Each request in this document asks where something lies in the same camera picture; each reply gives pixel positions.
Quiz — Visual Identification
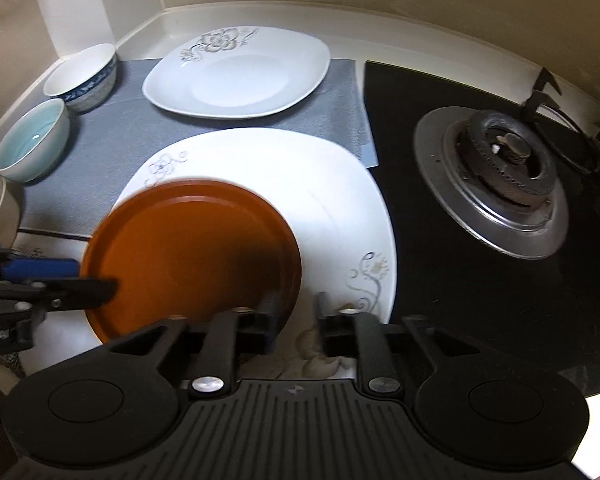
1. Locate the brown round plate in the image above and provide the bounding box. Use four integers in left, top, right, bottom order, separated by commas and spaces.
81, 179, 302, 342

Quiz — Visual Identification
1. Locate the blue patterned white bowl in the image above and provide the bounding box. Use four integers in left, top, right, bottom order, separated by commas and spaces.
43, 44, 118, 114

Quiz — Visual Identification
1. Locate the white square floral plate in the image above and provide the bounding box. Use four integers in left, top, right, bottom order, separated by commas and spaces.
142, 25, 332, 120

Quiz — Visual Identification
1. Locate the white patterned placemat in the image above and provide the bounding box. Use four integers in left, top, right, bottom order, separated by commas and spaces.
0, 231, 361, 380

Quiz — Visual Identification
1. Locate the turquoise ceramic bowl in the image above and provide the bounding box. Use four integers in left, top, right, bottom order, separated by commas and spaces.
0, 99, 70, 183

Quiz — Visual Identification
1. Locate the grey cloth mat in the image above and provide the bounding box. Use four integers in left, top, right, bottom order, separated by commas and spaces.
20, 58, 378, 236

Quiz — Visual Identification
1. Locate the black gas stove top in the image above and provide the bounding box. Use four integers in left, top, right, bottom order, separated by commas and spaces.
364, 62, 600, 396

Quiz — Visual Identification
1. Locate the silver gas burner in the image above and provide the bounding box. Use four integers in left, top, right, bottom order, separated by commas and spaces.
413, 106, 569, 260

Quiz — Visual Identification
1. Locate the black pan support grate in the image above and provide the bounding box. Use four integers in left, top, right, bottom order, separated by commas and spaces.
521, 66, 600, 176

